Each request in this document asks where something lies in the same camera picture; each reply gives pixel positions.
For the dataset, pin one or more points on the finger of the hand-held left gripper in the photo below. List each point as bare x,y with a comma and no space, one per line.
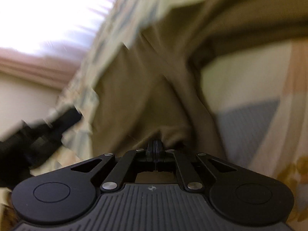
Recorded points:
67,120

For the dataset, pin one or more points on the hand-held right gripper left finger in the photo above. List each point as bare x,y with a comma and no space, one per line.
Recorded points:
151,149

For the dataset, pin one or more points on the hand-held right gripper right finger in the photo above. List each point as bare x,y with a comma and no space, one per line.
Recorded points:
158,149

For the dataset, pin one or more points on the brown garment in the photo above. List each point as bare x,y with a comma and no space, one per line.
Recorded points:
156,77

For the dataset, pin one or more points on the checkered pastel quilt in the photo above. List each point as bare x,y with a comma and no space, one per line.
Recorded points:
252,130

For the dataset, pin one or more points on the pink curtain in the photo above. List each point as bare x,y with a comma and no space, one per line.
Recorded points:
36,28

